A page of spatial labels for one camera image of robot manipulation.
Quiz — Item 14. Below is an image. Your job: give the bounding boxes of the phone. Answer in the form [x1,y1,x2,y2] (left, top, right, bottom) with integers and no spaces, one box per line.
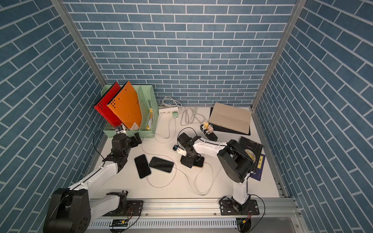
[149,157,174,173]
[134,154,152,179]
[193,156,205,168]

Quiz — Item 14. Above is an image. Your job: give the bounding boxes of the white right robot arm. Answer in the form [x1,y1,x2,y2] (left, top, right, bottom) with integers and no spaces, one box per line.
[177,133,262,215]

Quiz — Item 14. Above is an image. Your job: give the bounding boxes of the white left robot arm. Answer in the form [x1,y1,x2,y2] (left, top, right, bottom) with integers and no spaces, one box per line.
[43,133,143,233]

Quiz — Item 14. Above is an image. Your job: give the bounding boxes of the black USB power strip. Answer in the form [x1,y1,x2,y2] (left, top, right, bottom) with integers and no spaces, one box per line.
[200,124,218,142]

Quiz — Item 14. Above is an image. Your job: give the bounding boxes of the pink USB charger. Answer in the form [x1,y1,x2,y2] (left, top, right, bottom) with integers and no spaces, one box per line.
[207,124,213,134]

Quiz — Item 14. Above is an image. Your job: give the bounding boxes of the orange file folder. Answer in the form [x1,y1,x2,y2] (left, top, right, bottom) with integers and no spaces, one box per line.
[107,81,142,130]

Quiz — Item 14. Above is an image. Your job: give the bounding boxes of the white power strip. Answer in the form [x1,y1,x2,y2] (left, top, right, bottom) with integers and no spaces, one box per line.
[158,107,179,116]

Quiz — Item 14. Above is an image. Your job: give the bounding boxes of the red file folder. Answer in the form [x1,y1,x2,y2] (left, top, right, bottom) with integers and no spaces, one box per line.
[94,83,122,127]

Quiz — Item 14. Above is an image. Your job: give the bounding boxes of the green mesh file organizer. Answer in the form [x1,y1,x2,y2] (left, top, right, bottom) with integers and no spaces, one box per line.
[100,83,160,139]

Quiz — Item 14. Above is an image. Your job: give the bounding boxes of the black book gold emblem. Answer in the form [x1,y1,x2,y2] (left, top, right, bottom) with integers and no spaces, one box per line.
[239,137,263,173]

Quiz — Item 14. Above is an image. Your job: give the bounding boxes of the dark blue booklet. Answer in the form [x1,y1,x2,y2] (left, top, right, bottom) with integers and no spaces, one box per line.
[250,154,266,181]

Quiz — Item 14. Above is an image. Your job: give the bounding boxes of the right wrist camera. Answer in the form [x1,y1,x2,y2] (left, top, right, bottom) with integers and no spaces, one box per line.
[173,145,187,156]

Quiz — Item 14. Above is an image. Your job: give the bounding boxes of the white coiled power cord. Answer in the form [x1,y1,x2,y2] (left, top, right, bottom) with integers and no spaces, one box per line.
[161,97,205,126]

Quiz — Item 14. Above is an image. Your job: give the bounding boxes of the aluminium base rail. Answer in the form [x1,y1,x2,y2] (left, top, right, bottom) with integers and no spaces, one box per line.
[87,195,307,233]

